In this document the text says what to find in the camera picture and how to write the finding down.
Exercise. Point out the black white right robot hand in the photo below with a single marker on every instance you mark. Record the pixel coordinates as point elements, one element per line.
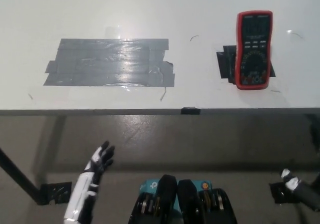
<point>292,184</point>

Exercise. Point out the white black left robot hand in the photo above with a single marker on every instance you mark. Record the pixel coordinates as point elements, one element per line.
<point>82,196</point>

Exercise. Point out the red multimeter with black stand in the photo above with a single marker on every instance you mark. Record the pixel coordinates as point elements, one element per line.
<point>253,66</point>

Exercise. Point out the small black tape on edge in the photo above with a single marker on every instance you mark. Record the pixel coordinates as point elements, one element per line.
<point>190,110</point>

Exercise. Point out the black tape patch on table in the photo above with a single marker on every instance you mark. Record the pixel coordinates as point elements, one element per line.
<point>225,63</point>

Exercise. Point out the large grey duct tape patch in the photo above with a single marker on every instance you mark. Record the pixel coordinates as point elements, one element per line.
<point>107,63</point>

